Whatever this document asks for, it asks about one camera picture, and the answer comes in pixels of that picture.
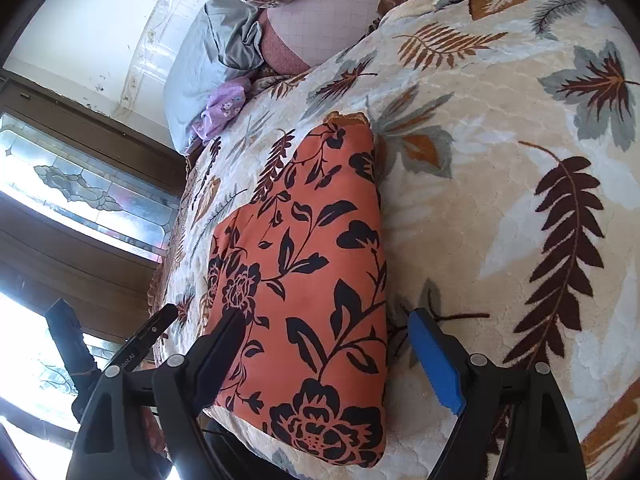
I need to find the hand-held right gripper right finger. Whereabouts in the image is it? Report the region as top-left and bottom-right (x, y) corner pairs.
(407, 307), (588, 480)

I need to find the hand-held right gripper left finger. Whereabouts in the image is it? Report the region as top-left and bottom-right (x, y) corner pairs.
(65, 307), (246, 480)

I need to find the orange floral print garment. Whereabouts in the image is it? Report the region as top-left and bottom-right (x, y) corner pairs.
(200, 122), (391, 468)

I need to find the stained glass window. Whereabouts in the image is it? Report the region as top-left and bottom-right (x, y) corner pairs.
(0, 110), (181, 261)

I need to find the cream leaf print blanket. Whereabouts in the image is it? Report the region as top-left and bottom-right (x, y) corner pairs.
(147, 0), (640, 480)

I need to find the purple floral cloth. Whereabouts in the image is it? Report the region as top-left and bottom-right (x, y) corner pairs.
(192, 77), (251, 143)

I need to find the grey-blue pillow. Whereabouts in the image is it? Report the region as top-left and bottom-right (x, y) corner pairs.
(164, 0), (266, 156)

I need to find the pink quilted pillow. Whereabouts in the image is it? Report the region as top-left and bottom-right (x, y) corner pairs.
(257, 0), (476, 78)

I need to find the brown wooden window frame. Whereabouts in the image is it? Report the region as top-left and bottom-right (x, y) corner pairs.
(0, 70), (191, 361)

